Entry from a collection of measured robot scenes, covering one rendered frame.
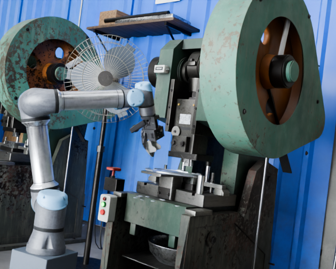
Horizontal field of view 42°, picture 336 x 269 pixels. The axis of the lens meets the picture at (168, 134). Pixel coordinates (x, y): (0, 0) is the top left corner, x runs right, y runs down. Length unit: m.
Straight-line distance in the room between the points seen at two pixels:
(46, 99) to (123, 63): 1.29
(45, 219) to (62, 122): 1.69
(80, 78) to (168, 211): 1.24
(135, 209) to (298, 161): 1.43
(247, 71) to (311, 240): 1.69
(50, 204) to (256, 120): 0.92
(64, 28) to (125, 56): 0.64
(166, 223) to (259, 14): 1.04
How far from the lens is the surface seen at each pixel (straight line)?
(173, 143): 2.24
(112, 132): 4.40
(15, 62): 3.14
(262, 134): 1.98
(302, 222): 3.22
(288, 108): 2.35
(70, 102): 1.74
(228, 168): 2.39
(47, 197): 1.73
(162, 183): 2.20
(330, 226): 3.20
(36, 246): 1.76
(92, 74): 2.96
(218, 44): 1.82
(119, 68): 2.93
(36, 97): 1.73
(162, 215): 2.13
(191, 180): 2.26
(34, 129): 1.85
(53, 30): 3.32
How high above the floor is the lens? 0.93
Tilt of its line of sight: 1 degrees up
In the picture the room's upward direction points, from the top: 7 degrees clockwise
